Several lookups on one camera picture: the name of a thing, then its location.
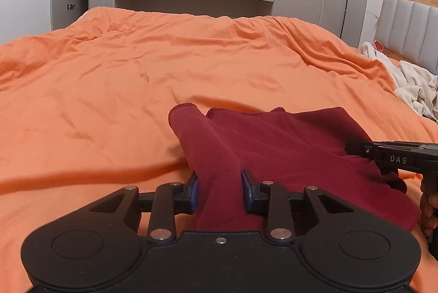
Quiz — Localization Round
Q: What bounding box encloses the dark red knit sweater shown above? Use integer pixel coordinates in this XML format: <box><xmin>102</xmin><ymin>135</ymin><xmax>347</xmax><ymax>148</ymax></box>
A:
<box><xmin>169</xmin><ymin>104</ymin><xmax>419</xmax><ymax>231</ymax></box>

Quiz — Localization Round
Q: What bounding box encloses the person's right hand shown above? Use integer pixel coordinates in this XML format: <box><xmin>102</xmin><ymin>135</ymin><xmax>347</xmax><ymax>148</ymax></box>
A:
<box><xmin>419</xmin><ymin>193</ymin><xmax>438</xmax><ymax>237</ymax></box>

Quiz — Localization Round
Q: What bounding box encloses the beige crumpled garment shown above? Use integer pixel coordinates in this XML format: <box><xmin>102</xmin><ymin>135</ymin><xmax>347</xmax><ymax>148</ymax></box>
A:
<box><xmin>359</xmin><ymin>42</ymin><xmax>437</xmax><ymax>122</ymax></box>

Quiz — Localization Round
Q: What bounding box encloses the orange bed duvet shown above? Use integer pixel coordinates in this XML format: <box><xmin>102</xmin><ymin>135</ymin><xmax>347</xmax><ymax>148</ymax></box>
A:
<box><xmin>1</xmin><ymin>7</ymin><xmax>437</xmax><ymax>292</ymax></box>

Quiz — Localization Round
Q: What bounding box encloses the grey padded wooden headboard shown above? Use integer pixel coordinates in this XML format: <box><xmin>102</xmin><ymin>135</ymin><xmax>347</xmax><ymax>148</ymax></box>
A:
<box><xmin>374</xmin><ymin>0</ymin><xmax>437</xmax><ymax>74</ymax></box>

